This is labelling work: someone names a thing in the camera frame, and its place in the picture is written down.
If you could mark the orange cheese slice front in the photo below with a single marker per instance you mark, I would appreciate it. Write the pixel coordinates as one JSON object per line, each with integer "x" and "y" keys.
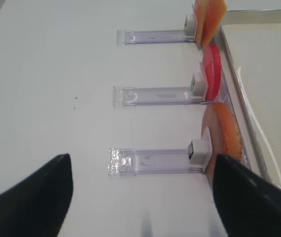
{"x": 215, "y": 12}

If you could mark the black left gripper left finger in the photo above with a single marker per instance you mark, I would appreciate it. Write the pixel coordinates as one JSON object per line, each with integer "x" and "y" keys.
{"x": 38, "y": 205}

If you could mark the clear acrylic holder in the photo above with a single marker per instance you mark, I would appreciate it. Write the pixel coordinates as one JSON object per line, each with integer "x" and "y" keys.
{"x": 188, "y": 34}
{"x": 132, "y": 96}
{"x": 194, "y": 159}

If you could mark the clear acrylic holder middle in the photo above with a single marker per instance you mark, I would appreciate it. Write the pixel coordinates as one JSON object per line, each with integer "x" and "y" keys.
{"x": 132, "y": 96}

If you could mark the white metal tray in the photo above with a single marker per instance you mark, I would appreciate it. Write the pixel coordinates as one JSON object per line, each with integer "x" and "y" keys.
{"x": 250, "y": 43}

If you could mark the clear acrylic holder far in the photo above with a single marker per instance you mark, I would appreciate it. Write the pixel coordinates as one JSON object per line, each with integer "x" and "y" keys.
{"x": 188, "y": 34}

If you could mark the red tomato slice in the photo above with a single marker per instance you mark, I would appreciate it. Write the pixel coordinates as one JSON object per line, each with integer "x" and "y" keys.
{"x": 212, "y": 71}

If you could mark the orange cheese slice back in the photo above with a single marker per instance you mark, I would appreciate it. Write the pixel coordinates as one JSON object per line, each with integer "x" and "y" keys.
{"x": 201, "y": 8}

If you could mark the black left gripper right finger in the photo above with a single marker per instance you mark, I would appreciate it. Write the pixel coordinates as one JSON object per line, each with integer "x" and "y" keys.
{"x": 248, "y": 206}

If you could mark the orange bread bun slice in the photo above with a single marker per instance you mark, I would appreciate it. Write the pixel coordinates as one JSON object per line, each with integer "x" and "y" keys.
{"x": 224, "y": 132}

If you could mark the orange cheese slice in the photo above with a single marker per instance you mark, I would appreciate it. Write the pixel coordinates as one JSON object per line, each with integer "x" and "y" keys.
{"x": 215, "y": 12}
{"x": 201, "y": 8}

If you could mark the clear acrylic holder near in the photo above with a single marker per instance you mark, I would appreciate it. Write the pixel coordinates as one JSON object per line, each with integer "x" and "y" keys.
{"x": 194, "y": 159}

